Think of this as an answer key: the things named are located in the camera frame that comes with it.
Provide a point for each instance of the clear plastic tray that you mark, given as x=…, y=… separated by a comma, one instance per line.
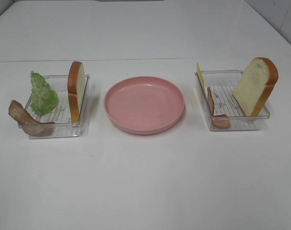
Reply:
x=58, y=124
x=222, y=84

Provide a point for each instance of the brown bacon strip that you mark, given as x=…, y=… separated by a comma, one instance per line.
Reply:
x=27, y=119

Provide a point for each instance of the right clear plastic tray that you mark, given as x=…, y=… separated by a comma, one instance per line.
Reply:
x=222, y=84

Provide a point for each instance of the pink round plate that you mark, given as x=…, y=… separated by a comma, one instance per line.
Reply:
x=144, y=105

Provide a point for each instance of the left clear plastic tray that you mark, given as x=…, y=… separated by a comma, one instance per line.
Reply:
x=58, y=124

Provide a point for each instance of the green lettuce leaf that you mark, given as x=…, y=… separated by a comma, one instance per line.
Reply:
x=44, y=100

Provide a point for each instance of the bread slice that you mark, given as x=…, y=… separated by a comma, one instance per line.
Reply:
x=255, y=85
x=76, y=86

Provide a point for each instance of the yellow cheese slice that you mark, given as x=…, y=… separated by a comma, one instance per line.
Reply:
x=201, y=78

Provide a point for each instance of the pink ham bacon slice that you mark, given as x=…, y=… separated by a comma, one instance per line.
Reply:
x=219, y=121

